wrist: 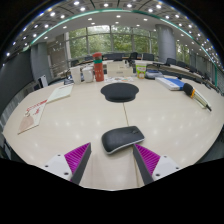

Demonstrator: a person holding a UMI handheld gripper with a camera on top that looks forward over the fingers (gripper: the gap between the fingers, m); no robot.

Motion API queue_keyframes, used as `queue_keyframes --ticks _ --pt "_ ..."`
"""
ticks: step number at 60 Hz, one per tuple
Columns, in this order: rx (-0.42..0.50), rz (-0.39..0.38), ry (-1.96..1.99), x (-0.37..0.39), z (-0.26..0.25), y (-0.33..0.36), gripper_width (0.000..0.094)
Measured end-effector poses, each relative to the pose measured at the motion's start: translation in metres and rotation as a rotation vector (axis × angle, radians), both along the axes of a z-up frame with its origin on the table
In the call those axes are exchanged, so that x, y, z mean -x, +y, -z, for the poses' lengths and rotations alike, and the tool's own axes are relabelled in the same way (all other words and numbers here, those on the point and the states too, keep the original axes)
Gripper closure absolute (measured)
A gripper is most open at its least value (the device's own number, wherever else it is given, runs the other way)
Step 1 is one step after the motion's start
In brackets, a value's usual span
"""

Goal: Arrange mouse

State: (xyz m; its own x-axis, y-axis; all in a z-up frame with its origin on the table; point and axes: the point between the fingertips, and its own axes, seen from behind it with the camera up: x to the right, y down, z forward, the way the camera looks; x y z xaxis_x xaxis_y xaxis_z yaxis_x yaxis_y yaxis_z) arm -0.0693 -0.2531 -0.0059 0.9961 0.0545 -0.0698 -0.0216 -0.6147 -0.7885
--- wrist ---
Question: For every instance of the tall white paper cup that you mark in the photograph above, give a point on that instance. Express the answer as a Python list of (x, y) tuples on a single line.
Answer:
[(76, 75)]

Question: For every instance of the white standing panel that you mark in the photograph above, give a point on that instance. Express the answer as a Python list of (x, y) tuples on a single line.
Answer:
[(43, 81)]

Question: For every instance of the black handheld microphone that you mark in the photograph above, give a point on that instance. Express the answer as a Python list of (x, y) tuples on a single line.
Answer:
[(188, 90)]

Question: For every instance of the dark grey computer mouse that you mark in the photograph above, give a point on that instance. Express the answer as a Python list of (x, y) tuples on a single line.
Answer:
[(121, 138)]

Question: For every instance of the long curved conference desk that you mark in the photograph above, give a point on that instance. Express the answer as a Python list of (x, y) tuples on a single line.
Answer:
[(178, 69)]

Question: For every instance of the blue and white book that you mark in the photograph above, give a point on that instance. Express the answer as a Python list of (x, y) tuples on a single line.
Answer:
[(168, 83)]

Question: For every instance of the white printed paper sheet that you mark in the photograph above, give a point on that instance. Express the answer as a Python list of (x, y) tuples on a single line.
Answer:
[(60, 93)]

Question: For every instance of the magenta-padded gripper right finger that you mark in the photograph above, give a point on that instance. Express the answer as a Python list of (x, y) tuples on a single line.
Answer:
[(165, 166)]

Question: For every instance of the round ceiling lights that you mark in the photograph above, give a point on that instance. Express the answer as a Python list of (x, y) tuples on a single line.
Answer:
[(76, 3)]

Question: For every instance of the dark office chairs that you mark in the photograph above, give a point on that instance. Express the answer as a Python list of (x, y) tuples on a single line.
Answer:
[(171, 61)]

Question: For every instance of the red thermos bottle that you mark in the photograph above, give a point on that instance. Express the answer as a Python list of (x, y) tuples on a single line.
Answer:
[(98, 70)]

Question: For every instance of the cream cardboard box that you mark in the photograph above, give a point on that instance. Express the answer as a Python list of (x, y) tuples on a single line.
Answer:
[(118, 69)]

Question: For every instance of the colourful printed leaflet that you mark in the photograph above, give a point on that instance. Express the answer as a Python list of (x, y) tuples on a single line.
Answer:
[(118, 79)]

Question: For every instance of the red and white brochure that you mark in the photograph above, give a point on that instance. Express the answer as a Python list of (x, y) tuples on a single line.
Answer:
[(32, 116)]

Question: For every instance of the dark conference microphone unit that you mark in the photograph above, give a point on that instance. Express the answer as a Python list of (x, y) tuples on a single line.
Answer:
[(153, 74)]

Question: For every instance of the black mouse pad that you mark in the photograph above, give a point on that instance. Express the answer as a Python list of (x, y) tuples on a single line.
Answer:
[(119, 92)]

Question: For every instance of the green printed paper cup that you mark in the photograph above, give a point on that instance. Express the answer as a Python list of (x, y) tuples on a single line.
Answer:
[(141, 72)]

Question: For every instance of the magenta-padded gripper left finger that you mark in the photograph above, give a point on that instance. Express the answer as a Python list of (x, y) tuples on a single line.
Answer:
[(56, 165)]

